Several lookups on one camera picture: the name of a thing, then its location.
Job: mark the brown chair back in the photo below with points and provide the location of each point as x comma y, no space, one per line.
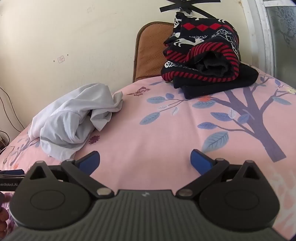
150,51

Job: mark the white wall socket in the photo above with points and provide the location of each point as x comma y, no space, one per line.
61,59

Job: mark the white garment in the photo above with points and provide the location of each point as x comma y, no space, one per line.
67,120

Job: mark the pink floral bed sheet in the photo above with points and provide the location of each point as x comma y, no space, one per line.
161,132

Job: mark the black red patterned sweater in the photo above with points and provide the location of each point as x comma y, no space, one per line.
208,49

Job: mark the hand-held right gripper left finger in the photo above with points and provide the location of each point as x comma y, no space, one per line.
88,162

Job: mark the black tape strips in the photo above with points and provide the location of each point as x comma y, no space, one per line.
179,5

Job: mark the folded black garment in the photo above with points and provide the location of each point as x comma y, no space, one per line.
208,89

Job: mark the white framed window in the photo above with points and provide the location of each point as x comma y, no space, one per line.
272,34

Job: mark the person's left hand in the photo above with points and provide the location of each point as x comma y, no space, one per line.
3,220

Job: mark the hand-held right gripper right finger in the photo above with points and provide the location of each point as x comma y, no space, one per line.
199,162

